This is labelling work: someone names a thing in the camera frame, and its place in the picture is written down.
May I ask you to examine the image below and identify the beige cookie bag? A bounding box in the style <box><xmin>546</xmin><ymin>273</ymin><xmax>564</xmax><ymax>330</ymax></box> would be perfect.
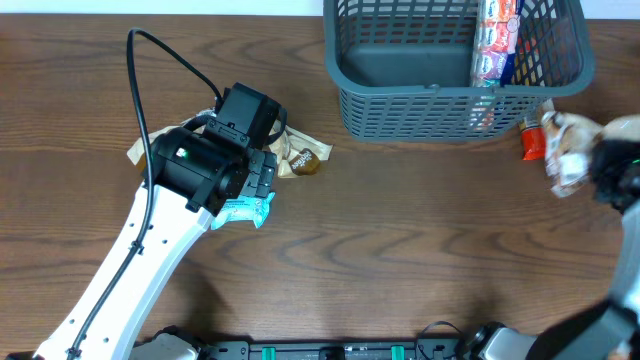
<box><xmin>126</xmin><ymin>107</ymin><xmax>216</xmax><ymax>169</ymax></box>
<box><xmin>541</xmin><ymin>111</ymin><xmax>639</xmax><ymax>198</ymax></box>
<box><xmin>268</xmin><ymin>126</ymin><xmax>333</xmax><ymax>178</ymax></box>

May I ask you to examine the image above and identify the colourful tissue multipack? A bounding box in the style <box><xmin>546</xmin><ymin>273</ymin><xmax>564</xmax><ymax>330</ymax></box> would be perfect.
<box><xmin>470</xmin><ymin>0</ymin><xmax>522</xmax><ymax>89</ymax></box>

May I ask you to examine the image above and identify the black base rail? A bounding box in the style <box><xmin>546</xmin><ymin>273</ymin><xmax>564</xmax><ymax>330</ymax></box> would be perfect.
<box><xmin>127</xmin><ymin>322</ymin><xmax>481</xmax><ymax>360</ymax></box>

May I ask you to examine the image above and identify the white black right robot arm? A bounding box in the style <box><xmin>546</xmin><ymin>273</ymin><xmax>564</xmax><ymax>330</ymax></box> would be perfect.
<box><xmin>468</xmin><ymin>140</ymin><xmax>639</xmax><ymax>360</ymax></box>

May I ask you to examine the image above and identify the light blue snack packet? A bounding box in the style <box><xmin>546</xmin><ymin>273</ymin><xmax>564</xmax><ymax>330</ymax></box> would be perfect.
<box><xmin>211</xmin><ymin>192</ymin><xmax>276</xmax><ymax>231</ymax></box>

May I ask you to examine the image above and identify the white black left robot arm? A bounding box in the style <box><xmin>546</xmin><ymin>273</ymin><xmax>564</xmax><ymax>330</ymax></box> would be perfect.
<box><xmin>22</xmin><ymin>83</ymin><xmax>287</xmax><ymax>359</ymax></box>

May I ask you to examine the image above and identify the dark grey plastic basket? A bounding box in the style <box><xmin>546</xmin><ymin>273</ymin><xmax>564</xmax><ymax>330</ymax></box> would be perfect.
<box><xmin>323</xmin><ymin>0</ymin><xmax>595</xmax><ymax>142</ymax></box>

